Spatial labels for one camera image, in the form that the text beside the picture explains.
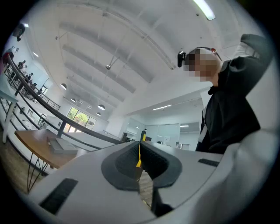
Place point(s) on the black head-worn camera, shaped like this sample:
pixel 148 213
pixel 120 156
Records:
pixel 181 58

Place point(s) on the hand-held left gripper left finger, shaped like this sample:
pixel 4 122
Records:
pixel 87 188

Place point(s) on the long ceiling light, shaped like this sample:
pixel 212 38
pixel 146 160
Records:
pixel 162 107
pixel 204 8
pixel 35 54

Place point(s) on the wooden table with black legs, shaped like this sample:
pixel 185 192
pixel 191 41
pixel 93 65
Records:
pixel 37 142

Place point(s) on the person's head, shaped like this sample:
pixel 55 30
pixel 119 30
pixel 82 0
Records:
pixel 203 67

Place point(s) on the large window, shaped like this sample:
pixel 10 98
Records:
pixel 81 118

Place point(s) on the ceiling mounted dome fixture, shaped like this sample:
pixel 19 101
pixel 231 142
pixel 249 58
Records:
pixel 107 66

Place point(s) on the black wall speaker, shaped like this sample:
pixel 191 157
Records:
pixel 19 31

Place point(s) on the black mezzanine railing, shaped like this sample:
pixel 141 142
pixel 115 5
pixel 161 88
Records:
pixel 53 104

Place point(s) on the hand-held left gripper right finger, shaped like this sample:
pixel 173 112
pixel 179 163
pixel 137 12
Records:
pixel 188 170

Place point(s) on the glass top white desk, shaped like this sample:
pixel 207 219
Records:
pixel 6 96

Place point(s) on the grey box device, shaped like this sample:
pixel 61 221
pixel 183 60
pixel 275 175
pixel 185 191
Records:
pixel 63 145

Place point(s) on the person's black clothed body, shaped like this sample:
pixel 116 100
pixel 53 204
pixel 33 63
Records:
pixel 229 109

